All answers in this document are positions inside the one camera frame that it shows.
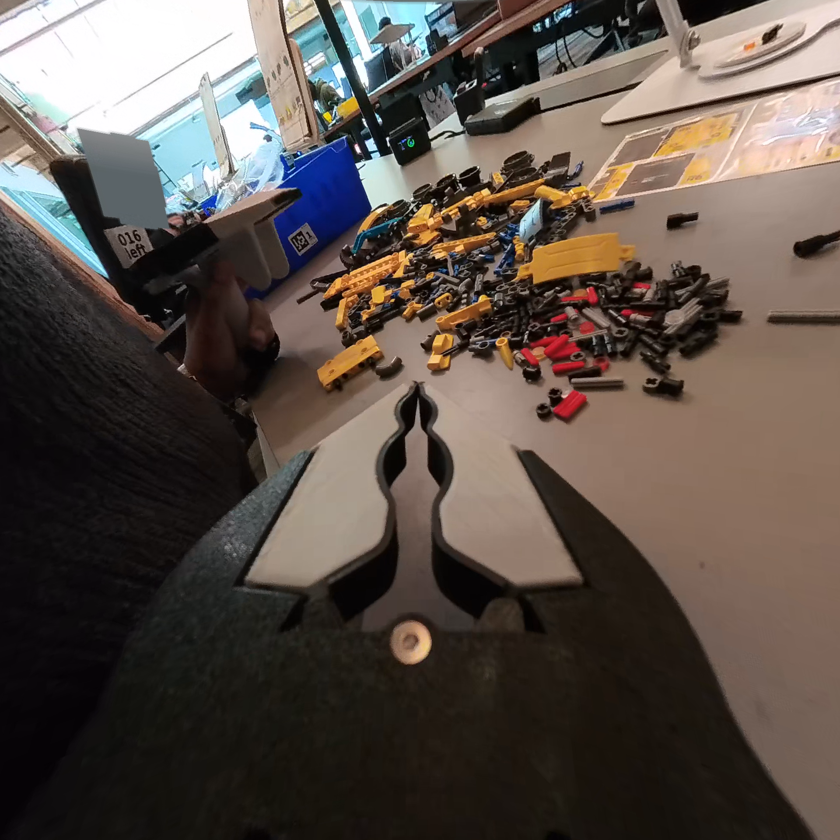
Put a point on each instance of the black power station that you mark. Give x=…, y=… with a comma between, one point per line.
x=410, y=141

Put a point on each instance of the yellow tooth piece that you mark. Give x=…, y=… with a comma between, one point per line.
x=505, y=351

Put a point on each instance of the black cross-hole connector piece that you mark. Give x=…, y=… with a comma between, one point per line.
x=663, y=386

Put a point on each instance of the small black connector piece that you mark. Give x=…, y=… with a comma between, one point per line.
x=682, y=220
x=814, y=244

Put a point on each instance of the yellow flat panel piece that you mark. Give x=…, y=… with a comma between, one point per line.
x=348, y=364

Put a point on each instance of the person's left hand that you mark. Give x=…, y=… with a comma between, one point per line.
x=220, y=328

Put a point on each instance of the grey elbow pipe piece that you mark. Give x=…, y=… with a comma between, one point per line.
x=388, y=367

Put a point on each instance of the red connector piece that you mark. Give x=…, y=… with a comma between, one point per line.
x=569, y=405

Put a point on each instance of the grey closed laptop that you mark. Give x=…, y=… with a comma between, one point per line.
x=577, y=82

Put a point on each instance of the cardboard sheet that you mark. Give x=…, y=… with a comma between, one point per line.
x=282, y=79

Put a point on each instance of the blue pin piece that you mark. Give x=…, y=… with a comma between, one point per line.
x=617, y=206

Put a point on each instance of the yellow black sticker sheet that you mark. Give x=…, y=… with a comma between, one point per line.
x=682, y=157

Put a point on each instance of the pile of toy building pieces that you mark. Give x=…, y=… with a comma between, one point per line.
x=525, y=295

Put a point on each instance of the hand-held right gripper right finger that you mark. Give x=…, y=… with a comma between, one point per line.
x=505, y=525

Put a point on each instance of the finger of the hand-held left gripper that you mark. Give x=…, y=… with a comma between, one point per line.
x=262, y=207

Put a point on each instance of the black pole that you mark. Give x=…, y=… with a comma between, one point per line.
x=348, y=72

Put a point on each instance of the grey axle rod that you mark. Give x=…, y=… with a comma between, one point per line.
x=597, y=382
x=804, y=316

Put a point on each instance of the blue plastic bin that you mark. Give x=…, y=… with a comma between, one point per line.
x=328, y=190

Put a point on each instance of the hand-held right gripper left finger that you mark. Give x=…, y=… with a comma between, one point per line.
x=315, y=525

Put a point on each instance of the large yellow curved panel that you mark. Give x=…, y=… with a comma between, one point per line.
x=577, y=257

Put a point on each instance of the black flat box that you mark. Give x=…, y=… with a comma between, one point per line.
x=502, y=117

